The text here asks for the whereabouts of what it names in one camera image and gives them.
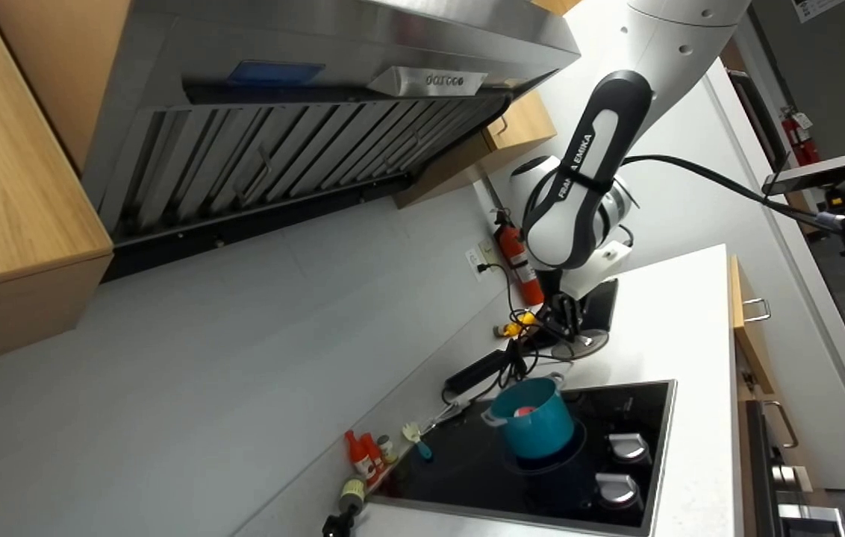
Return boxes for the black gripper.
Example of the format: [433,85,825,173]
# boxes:
[539,287,591,336]

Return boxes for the black round pot lid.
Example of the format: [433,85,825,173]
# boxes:
[567,325,615,360]

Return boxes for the blue pot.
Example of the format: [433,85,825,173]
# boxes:
[479,376,579,467]

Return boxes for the red fire extinguisher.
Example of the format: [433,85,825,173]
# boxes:
[489,216,551,310]

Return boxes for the black power strip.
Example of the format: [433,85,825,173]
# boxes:
[443,348,516,401]

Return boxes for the silver cooktop knob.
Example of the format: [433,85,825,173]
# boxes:
[591,471,646,513]
[606,428,655,466]

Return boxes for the black glass cooktop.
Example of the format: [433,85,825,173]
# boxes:
[380,379,678,537]

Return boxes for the red sauce bottle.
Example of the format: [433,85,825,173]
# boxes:
[343,425,397,491]

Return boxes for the silver oven knob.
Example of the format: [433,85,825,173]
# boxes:
[767,460,816,495]

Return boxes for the dark glass bottle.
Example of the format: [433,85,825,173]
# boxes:
[319,473,370,537]

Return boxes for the small distant fire extinguisher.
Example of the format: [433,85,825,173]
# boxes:
[781,106,825,166]

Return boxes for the black built-in oven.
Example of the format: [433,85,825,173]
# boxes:
[743,400,845,537]

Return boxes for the stainless steel range hood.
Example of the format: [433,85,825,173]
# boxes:
[82,0,582,284]

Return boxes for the yellow cable connectors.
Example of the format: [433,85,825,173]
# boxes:
[495,310,548,342]

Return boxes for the black coiled cables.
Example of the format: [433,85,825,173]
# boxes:
[495,334,579,386]

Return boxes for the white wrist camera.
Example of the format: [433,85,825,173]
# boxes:
[587,234,639,276]

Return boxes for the white wall outlet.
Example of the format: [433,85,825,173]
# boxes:
[466,245,498,276]

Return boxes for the small wooden wall cabinet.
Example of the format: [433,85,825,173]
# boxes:
[395,90,558,210]

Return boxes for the silver drawer handle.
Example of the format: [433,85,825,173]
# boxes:
[737,291,773,328]

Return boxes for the teal handled utensil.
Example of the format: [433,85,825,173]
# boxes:
[400,421,439,466]

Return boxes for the black hanging robot cable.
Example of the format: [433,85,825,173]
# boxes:
[618,151,845,254]

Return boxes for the silver cabinet door handle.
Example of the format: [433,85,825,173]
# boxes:
[737,391,804,454]

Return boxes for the black camera mounting bar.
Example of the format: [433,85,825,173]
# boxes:
[760,140,845,199]

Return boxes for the light wooden wall cabinet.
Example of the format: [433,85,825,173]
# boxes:
[0,0,137,376]

